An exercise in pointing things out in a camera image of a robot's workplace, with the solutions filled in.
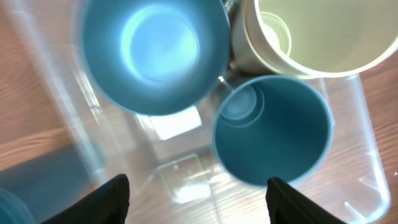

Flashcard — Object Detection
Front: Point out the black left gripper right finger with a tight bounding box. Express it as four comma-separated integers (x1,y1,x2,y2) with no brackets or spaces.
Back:
265,177,345,224

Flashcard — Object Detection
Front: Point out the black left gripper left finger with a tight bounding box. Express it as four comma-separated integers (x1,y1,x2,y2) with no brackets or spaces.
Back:
44,174,130,224

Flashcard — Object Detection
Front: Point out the tall blue cup front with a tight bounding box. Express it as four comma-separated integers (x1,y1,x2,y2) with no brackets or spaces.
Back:
1,145,106,223

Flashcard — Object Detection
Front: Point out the tall blue cup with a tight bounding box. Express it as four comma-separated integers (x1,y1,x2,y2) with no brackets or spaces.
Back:
212,75,334,187
1,145,106,223

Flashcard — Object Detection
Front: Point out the tall blue cup back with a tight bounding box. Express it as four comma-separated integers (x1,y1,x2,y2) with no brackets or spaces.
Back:
212,75,334,187

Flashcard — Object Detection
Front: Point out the teal blue bowl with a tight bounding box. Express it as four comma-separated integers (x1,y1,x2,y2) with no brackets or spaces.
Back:
79,0,230,116

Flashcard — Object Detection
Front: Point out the tall cream cup front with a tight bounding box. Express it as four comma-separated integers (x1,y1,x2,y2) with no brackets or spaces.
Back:
244,0,397,78

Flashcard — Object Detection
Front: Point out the tall cream cup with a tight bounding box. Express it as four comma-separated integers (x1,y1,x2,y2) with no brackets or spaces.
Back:
232,11,311,80
244,0,397,78

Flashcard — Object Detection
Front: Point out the tall cream cup back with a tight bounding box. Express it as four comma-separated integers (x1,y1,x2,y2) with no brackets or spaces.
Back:
232,11,311,80

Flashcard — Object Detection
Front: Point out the clear plastic storage bin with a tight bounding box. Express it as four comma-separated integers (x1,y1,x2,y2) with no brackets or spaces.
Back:
4,1,391,223

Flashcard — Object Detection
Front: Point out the white label in bin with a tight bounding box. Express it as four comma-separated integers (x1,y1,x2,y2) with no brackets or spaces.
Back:
136,106,202,141

